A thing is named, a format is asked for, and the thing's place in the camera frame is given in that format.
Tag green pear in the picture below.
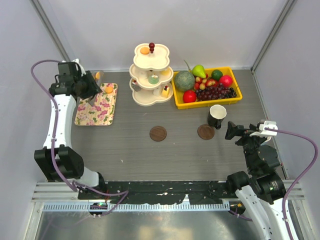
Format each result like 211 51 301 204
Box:
191 64 206 79

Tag right wooden coaster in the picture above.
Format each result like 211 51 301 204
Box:
197 124 215 140

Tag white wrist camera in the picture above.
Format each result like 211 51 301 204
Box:
69 58 85 77
249 120 278 138

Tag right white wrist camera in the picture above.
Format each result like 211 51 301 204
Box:
249 120 278 138

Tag left wooden coaster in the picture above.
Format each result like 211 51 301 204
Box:
149 126 167 142

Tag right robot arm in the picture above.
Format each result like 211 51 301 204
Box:
225 120 298 240

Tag white cable duct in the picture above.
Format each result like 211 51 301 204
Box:
42 201 230 213

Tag black mug white inside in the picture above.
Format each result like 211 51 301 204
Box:
207 104 227 130

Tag orange macaron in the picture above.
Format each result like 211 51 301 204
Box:
140 47 150 55
95 71 102 80
104 86 114 94

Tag yellow round dessert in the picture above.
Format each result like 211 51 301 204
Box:
160 69 171 76

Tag green round dessert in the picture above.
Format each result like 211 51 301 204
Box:
148 74 159 85

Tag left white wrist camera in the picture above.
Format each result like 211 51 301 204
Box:
69 58 85 77

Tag pink red apple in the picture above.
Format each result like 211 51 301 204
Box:
219 74 234 88

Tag floral dessert tray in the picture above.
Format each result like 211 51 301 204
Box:
74 83 118 126

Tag metal tongs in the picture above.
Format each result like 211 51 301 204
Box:
88 71 104 107

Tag yellow cake slice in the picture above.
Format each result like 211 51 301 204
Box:
161 85 170 98

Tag purple grape bunch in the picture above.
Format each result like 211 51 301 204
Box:
195 83 228 101

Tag cream three-tier stand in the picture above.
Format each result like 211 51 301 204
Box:
129 42 174 107

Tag red tomato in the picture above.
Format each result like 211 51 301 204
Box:
182 90 197 104

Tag wooden coaster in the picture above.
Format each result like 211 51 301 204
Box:
149 126 167 142
197 124 215 140

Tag chocolate swirl roll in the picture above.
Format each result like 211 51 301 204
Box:
132 84 141 92

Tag white cake slice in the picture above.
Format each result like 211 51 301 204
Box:
153 88 162 97

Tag yellow plastic fruit bin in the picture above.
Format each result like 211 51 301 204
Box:
171 66 243 110

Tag green melon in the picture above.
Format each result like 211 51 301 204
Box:
174 71 195 92

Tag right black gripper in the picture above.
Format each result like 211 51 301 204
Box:
225 120 267 172

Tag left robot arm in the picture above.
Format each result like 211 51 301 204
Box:
34 58 107 199

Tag green lime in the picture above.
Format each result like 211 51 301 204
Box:
211 69 223 81

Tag black grape bunch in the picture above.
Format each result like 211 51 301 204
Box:
224 87 237 99

